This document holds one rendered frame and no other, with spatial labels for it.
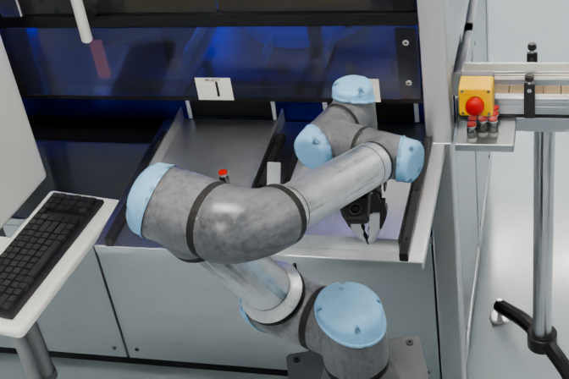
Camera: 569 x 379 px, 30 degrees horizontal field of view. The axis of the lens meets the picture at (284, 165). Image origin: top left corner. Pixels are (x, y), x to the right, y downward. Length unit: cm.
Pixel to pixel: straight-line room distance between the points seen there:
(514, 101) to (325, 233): 56
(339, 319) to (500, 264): 165
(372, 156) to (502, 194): 199
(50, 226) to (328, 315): 88
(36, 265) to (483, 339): 139
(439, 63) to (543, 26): 237
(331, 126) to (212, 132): 75
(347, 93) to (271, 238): 47
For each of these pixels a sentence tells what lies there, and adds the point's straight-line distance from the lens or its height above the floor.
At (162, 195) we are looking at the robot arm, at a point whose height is 137.
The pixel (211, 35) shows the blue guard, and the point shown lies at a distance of 237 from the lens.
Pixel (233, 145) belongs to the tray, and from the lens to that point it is 248.
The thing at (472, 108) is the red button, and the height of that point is 100.
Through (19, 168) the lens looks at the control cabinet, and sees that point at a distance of 257.
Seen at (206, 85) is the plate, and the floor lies 103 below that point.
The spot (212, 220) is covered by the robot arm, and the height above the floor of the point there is 137.
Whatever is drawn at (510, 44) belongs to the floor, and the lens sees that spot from 451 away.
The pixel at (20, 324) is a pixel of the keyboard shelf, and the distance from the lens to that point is 228.
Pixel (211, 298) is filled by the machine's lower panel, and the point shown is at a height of 35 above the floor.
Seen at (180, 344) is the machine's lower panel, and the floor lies 16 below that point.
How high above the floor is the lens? 227
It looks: 35 degrees down
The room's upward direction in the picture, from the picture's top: 9 degrees counter-clockwise
